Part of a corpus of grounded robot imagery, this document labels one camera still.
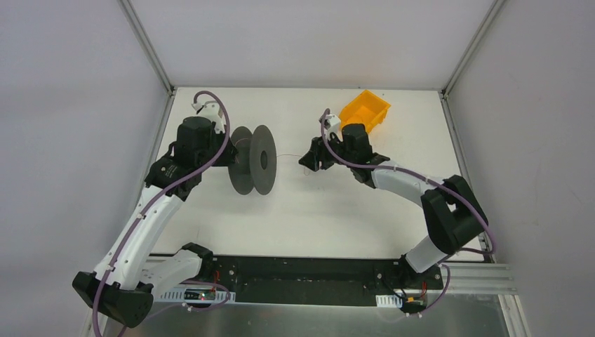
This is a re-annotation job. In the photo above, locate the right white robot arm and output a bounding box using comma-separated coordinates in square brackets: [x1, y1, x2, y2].
[298, 124, 488, 288]

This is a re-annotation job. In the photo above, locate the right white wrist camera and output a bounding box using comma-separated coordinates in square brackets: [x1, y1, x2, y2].
[319, 113, 341, 140]

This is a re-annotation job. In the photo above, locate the right white cable duct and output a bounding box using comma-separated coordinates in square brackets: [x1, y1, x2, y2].
[375, 295, 403, 308]

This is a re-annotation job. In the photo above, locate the white cable duct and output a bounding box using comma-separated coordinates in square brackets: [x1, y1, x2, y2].
[375, 295, 403, 308]
[154, 287, 236, 304]

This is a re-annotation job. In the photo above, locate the black cable spool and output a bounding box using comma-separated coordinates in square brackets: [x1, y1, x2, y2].
[228, 125, 277, 195]

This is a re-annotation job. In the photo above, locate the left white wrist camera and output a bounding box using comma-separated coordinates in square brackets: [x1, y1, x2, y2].
[192, 100, 223, 122]

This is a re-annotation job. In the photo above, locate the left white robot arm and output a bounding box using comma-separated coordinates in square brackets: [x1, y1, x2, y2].
[72, 115, 237, 336]

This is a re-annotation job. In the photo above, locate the orange plastic bin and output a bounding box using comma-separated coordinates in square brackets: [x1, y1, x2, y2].
[339, 90, 391, 133]

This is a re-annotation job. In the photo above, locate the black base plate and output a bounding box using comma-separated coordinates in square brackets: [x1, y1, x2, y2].
[194, 255, 443, 307]

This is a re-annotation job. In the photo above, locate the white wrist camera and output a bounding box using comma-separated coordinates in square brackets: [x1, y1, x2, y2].
[192, 100, 223, 122]
[319, 113, 341, 140]

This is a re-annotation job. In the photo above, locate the left white cable duct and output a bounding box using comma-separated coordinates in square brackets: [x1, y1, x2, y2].
[154, 287, 236, 304]

